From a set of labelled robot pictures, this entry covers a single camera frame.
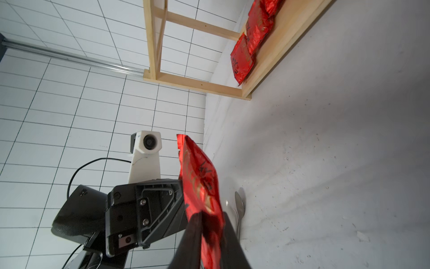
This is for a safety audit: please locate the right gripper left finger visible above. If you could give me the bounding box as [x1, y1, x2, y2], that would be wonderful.
[168, 213, 203, 269]

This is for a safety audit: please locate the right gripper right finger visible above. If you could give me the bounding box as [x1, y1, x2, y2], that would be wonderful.
[220, 213, 251, 269]

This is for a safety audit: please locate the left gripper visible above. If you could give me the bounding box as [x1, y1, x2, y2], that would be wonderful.
[105, 179, 188, 257]

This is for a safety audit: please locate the red tea bag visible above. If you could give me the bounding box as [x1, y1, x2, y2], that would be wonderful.
[176, 134, 225, 269]
[261, 0, 284, 17]
[230, 33, 255, 86]
[246, 1, 274, 55]

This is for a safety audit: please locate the wooden two-tier shelf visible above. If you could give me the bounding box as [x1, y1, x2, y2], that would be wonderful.
[143, 0, 331, 100]

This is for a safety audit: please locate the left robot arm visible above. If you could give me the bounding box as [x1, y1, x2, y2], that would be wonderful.
[51, 179, 188, 269]

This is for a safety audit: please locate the white bowl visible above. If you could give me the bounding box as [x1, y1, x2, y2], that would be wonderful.
[222, 200, 238, 227]

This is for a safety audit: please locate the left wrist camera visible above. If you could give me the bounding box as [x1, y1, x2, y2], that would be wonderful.
[128, 131, 162, 184]

